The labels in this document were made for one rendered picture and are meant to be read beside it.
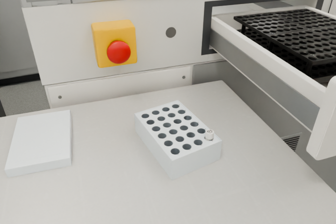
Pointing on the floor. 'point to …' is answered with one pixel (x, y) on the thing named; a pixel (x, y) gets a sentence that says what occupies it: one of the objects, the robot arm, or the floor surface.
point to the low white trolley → (156, 99)
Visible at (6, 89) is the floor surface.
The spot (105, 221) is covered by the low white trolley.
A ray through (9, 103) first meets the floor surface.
